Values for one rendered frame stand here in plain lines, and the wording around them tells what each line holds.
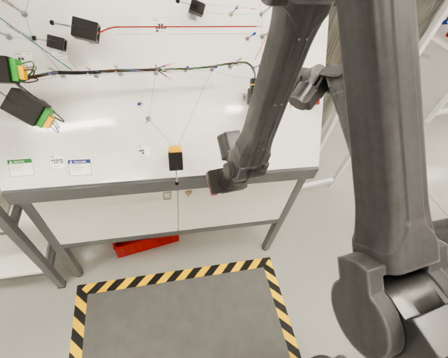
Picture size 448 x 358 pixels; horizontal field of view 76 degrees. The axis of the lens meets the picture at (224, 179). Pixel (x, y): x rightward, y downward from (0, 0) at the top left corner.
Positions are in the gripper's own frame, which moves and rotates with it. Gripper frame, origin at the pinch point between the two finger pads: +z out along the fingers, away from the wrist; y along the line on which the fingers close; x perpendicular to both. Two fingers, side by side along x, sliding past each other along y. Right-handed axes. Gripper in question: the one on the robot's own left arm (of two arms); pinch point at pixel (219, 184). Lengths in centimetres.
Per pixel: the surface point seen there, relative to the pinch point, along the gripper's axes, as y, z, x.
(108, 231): 40, 63, 5
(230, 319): -12, 83, 67
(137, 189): 23.5, 29.1, -7.3
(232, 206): -18, 50, 6
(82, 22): 30, -4, -52
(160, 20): 7, 3, -57
